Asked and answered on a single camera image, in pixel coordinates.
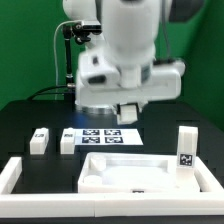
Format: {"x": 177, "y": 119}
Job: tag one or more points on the white desk top tray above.
{"x": 132, "y": 173}

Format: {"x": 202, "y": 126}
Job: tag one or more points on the fiducial marker sheet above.
{"x": 108, "y": 137}

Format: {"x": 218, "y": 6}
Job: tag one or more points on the white U-shaped obstacle frame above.
{"x": 209, "y": 201}

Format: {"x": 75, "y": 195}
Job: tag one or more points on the grey camera on mount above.
{"x": 91, "y": 26}

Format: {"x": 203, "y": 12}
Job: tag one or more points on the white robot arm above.
{"x": 119, "y": 66}

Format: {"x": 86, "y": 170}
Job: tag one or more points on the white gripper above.
{"x": 101, "y": 83}

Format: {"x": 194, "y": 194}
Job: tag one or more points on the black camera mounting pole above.
{"x": 69, "y": 53}

